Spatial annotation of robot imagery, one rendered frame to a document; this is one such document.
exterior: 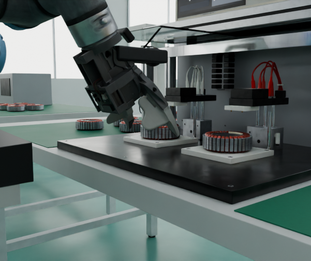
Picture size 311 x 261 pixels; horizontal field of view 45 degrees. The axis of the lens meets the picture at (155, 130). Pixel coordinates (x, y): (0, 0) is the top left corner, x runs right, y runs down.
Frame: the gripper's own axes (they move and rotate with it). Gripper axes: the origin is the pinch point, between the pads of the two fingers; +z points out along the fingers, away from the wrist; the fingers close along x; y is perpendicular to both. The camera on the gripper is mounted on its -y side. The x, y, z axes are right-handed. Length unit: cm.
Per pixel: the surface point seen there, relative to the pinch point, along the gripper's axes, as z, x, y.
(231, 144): 12.4, 4.2, -13.2
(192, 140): 19.0, -16.8, -19.5
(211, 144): 11.6, 0.3, -11.4
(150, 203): 8.4, 4.6, 10.4
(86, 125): 18, -73, -17
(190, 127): 20.3, -24.8, -26.6
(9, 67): 34, -472, -120
